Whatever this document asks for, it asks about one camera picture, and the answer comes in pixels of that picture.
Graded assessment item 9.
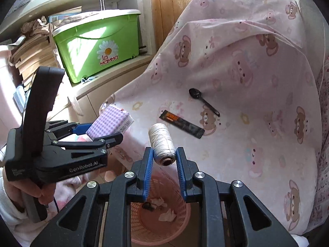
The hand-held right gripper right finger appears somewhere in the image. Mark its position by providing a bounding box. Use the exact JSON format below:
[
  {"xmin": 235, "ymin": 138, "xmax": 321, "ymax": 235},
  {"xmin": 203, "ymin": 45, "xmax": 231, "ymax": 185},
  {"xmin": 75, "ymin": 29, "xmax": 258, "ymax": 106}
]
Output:
[{"xmin": 175, "ymin": 147, "xmax": 292, "ymax": 247}]

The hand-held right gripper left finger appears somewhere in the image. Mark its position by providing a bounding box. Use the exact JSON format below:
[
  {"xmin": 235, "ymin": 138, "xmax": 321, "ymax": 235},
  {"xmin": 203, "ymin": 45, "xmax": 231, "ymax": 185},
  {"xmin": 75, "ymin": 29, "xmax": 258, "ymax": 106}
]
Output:
[{"xmin": 30, "ymin": 147, "xmax": 155, "ymax": 247}]

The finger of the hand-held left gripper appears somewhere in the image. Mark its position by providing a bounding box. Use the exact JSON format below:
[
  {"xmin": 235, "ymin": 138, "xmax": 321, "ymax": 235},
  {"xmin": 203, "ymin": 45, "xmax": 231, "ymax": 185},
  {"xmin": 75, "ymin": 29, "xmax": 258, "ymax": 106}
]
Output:
[
  {"xmin": 46, "ymin": 120, "xmax": 92, "ymax": 141},
  {"xmin": 52, "ymin": 132, "xmax": 124, "ymax": 150}
]

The purple checked tissue packet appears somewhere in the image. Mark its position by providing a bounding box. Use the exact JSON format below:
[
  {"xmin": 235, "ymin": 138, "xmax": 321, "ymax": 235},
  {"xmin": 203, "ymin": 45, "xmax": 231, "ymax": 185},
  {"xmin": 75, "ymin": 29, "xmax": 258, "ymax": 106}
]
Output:
[{"xmin": 86, "ymin": 104, "xmax": 134, "ymax": 142}]

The pink plastic basket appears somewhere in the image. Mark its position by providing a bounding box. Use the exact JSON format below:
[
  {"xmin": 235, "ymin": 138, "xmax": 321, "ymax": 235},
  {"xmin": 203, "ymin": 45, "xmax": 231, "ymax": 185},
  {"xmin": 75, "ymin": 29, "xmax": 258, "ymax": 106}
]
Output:
[{"xmin": 130, "ymin": 175, "xmax": 192, "ymax": 245}]

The cream thread spool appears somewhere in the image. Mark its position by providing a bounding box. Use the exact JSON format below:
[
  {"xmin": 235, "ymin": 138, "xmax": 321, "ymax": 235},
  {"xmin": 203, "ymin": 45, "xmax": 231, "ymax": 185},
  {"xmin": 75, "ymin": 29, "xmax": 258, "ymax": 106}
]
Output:
[{"xmin": 148, "ymin": 123, "xmax": 176, "ymax": 165}]

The person's left forearm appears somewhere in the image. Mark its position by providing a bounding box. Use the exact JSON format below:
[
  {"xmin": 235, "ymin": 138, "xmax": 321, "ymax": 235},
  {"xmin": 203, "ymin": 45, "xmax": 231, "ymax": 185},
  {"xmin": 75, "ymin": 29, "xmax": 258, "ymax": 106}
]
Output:
[{"xmin": 0, "ymin": 185, "xmax": 35, "ymax": 245}]

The person's left hand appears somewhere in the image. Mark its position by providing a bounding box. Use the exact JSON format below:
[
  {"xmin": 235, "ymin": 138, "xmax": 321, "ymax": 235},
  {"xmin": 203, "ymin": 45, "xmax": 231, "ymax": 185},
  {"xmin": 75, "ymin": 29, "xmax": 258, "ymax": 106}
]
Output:
[{"xmin": 2, "ymin": 168, "xmax": 56, "ymax": 209}]

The pink fleece clothing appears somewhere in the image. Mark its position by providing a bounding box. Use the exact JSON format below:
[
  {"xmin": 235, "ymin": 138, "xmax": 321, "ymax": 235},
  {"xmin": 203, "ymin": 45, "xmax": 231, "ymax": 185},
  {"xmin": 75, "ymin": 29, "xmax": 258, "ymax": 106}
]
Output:
[{"xmin": 55, "ymin": 174, "xmax": 89, "ymax": 212}]

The black sachet with orange label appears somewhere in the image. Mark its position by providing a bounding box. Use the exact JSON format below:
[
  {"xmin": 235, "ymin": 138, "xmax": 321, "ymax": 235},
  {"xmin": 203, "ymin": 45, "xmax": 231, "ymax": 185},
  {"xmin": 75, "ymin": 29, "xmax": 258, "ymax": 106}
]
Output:
[{"xmin": 159, "ymin": 110, "xmax": 205, "ymax": 139}]

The pale pink box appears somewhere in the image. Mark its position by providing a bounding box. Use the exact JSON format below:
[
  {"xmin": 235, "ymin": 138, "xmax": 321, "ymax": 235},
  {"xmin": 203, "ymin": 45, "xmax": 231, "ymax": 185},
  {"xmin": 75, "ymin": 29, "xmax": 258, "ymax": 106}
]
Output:
[{"xmin": 0, "ymin": 45, "xmax": 29, "ymax": 160}]

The green storage box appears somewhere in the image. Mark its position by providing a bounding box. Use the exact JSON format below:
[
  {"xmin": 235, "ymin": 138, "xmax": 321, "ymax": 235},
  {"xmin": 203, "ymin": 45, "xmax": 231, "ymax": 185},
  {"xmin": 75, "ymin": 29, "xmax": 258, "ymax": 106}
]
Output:
[{"xmin": 53, "ymin": 9, "xmax": 142, "ymax": 84}]

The black plastic spoon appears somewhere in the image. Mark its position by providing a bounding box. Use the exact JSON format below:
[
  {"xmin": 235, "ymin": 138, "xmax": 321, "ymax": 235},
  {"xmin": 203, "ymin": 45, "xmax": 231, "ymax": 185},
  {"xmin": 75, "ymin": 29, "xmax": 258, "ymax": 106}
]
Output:
[{"xmin": 189, "ymin": 88, "xmax": 221, "ymax": 117}]

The stack of old books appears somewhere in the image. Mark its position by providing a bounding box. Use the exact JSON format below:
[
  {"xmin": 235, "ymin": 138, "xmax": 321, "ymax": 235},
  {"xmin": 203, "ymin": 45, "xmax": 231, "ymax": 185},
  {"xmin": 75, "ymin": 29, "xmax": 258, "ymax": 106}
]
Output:
[{"xmin": 9, "ymin": 35, "xmax": 63, "ymax": 88}]

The pink bear printed blanket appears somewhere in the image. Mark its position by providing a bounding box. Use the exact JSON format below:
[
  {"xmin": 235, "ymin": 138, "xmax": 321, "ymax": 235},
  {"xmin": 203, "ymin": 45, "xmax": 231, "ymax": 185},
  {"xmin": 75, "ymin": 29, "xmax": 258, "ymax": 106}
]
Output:
[{"xmin": 99, "ymin": 0, "xmax": 323, "ymax": 233}]

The beige crumpled cloth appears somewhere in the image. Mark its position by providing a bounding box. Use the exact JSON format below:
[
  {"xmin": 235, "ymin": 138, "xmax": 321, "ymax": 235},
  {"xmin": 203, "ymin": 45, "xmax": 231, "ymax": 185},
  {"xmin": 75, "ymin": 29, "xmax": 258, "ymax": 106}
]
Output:
[{"xmin": 21, "ymin": 16, "xmax": 54, "ymax": 36}]

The wooden door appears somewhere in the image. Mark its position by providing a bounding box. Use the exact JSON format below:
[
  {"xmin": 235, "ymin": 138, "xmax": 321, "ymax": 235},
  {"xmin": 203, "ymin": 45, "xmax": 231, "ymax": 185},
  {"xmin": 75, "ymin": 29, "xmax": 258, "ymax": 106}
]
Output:
[{"xmin": 149, "ymin": 0, "xmax": 293, "ymax": 57}]

